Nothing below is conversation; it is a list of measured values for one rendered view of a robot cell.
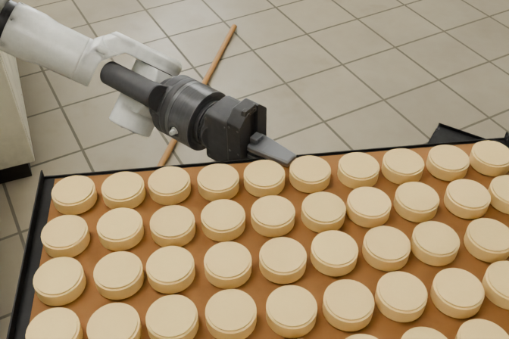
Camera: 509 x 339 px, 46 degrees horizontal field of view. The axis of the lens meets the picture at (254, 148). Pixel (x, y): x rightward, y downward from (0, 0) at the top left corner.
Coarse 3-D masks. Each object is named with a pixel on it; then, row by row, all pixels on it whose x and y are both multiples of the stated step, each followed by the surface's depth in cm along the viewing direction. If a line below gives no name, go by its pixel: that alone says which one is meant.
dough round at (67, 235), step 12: (60, 216) 67; (72, 216) 67; (48, 228) 66; (60, 228) 66; (72, 228) 66; (84, 228) 66; (48, 240) 64; (60, 240) 64; (72, 240) 64; (84, 240) 65; (48, 252) 65; (60, 252) 64; (72, 252) 64
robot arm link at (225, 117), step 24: (192, 96) 80; (216, 96) 81; (168, 120) 81; (192, 120) 79; (216, 120) 77; (240, 120) 74; (264, 120) 78; (192, 144) 82; (216, 144) 80; (240, 144) 76
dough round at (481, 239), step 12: (468, 228) 66; (480, 228) 66; (492, 228) 66; (504, 228) 66; (468, 240) 65; (480, 240) 64; (492, 240) 64; (504, 240) 64; (480, 252) 64; (492, 252) 63; (504, 252) 63
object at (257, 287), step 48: (192, 192) 72; (240, 192) 72; (288, 192) 72; (336, 192) 72; (384, 192) 72; (96, 240) 67; (144, 240) 67; (192, 240) 67; (240, 240) 67; (96, 288) 62; (144, 288) 62; (192, 288) 62; (240, 288) 62; (144, 336) 58; (336, 336) 58; (384, 336) 58
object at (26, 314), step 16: (432, 144) 79; (448, 144) 79; (464, 144) 79; (240, 160) 76; (48, 176) 74; (64, 176) 74; (48, 192) 72; (48, 208) 71; (32, 224) 67; (32, 240) 67; (32, 256) 65; (32, 272) 64; (32, 288) 62; (16, 304) 60; (32, 304) 61; (16, 320) 59; (16, 336) 58
